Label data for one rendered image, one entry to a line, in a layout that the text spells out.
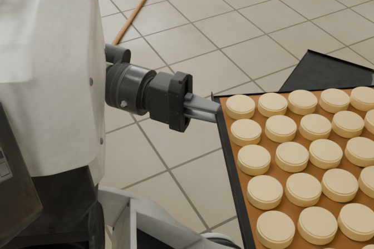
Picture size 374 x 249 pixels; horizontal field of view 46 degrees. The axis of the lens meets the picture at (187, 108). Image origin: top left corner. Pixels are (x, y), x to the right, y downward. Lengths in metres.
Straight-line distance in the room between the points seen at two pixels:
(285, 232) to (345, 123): 0.24
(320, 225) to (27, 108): 0.41
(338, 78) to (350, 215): 1.59
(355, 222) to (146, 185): 1.11
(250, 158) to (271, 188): 0.06
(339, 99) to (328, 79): 1.37
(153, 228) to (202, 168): 0.91
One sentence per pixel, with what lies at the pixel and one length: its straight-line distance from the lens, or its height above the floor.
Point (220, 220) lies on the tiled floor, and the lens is 1.56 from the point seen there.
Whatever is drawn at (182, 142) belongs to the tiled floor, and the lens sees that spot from 1.79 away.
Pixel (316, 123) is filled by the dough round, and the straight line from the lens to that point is 0.76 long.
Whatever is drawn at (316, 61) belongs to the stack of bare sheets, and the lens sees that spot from 2.28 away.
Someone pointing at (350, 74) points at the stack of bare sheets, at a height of 0.02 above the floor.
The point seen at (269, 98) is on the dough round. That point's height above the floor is 0.79.
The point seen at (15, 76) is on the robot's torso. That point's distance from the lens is 0.36.
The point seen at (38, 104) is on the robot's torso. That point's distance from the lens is 0.37.
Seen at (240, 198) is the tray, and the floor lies 0.77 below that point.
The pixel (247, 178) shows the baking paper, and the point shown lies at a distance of 0.68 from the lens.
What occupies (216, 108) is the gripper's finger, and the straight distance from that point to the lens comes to 0.75.
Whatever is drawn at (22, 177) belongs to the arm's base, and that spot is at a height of 1.04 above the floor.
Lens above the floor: 1.29
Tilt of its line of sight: 42 degrees down
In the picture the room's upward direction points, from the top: straight up
